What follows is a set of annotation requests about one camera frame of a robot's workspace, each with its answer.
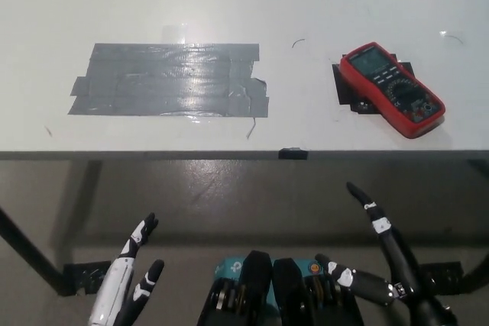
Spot black floor tape patch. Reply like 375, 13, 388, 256
419, 261, 465, 296
63, 260, 112, 296

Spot small black tape strip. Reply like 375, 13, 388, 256
277, 147, 309, 160

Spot grey duct tape patch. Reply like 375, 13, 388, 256
67, 42, 270, 118

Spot white and black left hand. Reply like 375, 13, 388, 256
88, 211, 165, 326

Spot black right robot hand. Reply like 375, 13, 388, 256
315, 182, 459, 326

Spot red digital multimeter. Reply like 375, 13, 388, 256
339, 40, 447, 139

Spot black robot body teal tops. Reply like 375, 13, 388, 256
196, 250, 364, 326

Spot black table leg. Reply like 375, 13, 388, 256
460, 253, 489, 292
0, 205, 66, 296

